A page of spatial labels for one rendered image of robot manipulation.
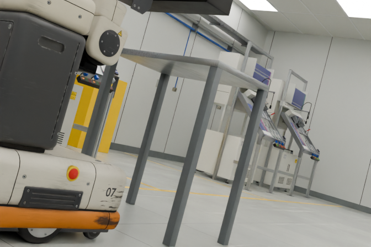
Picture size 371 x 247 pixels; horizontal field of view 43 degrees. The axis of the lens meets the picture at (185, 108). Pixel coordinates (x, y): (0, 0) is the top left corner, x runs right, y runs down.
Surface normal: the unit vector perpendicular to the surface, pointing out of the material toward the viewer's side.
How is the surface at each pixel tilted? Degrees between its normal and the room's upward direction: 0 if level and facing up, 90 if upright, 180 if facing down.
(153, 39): 90
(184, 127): 90
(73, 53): 90
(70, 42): 90
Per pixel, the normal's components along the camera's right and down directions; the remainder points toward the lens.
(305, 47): -0.54, -0.19
